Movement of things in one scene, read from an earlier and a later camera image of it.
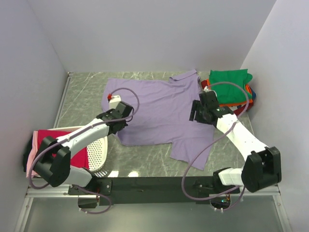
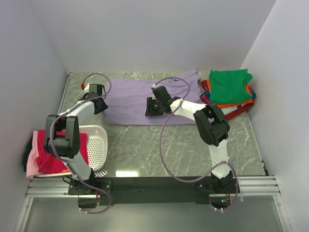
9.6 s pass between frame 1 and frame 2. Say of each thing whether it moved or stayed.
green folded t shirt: stayed
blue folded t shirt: stayed
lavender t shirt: moved
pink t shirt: stayed
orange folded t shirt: stayed
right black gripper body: moved
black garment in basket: stayed
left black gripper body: moved
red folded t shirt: stayed
